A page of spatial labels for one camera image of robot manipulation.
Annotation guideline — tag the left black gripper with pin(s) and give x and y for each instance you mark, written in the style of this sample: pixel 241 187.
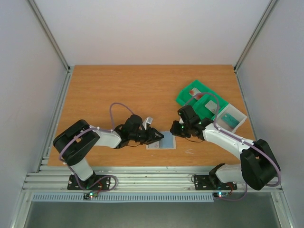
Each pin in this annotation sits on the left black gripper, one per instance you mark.
pixel 151 136

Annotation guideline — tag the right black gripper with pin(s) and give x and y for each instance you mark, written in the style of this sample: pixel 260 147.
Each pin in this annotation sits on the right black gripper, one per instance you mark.
pixel 181 129

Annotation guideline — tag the beige card holder wallet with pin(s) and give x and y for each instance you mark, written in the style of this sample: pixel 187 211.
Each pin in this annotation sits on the beige card holder wallet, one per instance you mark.
pixel 168 142

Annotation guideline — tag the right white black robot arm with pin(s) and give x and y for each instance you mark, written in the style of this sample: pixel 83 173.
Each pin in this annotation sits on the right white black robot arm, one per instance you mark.
pixel 258 166

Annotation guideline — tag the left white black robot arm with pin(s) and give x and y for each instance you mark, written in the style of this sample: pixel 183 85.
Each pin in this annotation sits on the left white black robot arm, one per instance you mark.
pixel 75 143

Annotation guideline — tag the grey card in tray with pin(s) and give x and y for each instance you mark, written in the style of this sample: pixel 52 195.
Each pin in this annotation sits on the grey card in tray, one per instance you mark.
pixel 211 106

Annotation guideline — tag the red white card in tray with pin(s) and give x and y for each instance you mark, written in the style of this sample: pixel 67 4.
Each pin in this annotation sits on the red white card in tray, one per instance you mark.
pixel 194 92

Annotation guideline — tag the teal card in tray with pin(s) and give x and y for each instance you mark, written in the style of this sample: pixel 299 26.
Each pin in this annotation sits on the teal card in tray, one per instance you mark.
pixel 230 120

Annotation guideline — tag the green plastic sorting tray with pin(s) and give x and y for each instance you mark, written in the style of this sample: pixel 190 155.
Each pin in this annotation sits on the green plastic sorting tray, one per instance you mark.
pixel 199 105

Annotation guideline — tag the right small circuit board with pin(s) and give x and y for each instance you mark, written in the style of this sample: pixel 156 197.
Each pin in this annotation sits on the right small circuit board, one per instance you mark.
pixel 221 194

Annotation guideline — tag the small circuit board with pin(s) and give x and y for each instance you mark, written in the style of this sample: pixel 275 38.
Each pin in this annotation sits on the small circuit board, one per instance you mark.
pixel 90 195
pixel 221 194

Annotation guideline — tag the left small circuit board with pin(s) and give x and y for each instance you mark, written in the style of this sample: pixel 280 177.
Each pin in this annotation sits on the left small circuit board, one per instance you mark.
pixel 90 195

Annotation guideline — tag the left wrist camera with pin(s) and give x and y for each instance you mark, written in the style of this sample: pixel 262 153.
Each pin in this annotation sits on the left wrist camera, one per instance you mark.
pixel 147 122

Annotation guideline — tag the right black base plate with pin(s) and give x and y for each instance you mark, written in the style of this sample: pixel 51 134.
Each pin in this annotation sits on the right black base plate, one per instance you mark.
pixel 206 182

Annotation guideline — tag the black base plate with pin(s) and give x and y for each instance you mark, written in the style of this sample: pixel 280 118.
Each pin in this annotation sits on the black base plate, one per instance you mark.
pixel 206 182
pixel 97 182

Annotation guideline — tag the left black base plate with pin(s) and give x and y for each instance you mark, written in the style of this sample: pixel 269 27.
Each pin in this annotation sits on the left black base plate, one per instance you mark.
pixel 97 182

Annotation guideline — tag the aluminium rail frame front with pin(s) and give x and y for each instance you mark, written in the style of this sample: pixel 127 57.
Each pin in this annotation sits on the aluminium rail frame front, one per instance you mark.
pixel 130 179

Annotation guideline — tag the grey slotted cable duct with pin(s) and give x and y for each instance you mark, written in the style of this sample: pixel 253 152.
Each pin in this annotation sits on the grey slotted cable duct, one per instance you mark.
pixel 123 197

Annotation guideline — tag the left aluminium frame post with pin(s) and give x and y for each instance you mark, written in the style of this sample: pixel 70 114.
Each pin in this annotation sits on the left aluminium frame post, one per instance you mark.
pixel 34 7

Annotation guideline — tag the aluminium frame post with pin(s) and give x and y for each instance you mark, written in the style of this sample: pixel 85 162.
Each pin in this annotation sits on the aluminium frame post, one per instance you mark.
pixel 257 30
pixel 34 7

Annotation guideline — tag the right aluminium frame post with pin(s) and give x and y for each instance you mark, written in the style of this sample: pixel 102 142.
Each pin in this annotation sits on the right aluminium frame post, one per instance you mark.
pixel 257 30

